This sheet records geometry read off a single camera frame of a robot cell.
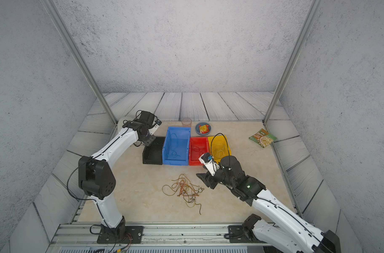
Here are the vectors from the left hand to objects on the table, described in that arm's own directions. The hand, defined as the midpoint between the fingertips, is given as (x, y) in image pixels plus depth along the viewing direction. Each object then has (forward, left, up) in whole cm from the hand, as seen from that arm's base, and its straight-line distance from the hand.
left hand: (148, 136), depth 92 cm
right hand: (-25, -30, +5) cm, 39 cm away
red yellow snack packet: (+16, -33, -12) cm, 39 cm away
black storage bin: (+1, +2, -20) cm, 20 cm away
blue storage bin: (+13, -19, -14) cm, 27 cm away
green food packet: (+9, -73, -14) cm, 75 cm away
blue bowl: (+18, -28, -13) cm, 36 cm away
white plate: (+7, +18, 0) cm, 19 cm away
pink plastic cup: (+22, -21, -11) cm, 32 cm away
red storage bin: (+3, -29, -14) cm, 32 cm away
